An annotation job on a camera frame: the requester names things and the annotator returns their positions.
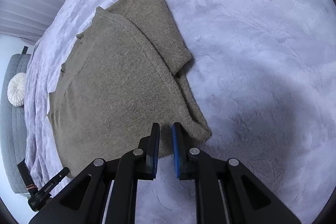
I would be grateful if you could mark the lavender plush bed blanket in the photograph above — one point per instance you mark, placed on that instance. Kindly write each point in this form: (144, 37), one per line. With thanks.
(263, 76)

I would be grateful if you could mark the taupe knit sweater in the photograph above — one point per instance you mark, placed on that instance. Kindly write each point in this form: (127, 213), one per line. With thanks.
(126, 71)

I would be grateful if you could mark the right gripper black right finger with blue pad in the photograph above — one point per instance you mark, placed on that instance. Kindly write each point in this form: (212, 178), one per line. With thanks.
(226, 191)

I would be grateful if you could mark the white round pleated cushion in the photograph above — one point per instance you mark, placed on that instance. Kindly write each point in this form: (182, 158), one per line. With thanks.
(16, 90)

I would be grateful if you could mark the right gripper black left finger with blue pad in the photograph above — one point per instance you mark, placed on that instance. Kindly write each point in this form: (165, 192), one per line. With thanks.
(105, 191)

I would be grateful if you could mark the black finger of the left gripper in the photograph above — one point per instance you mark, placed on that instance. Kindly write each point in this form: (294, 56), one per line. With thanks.
(61, 175)

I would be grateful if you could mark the grey quilted headboard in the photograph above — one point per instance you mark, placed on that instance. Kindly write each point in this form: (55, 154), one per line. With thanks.
(13, 127)

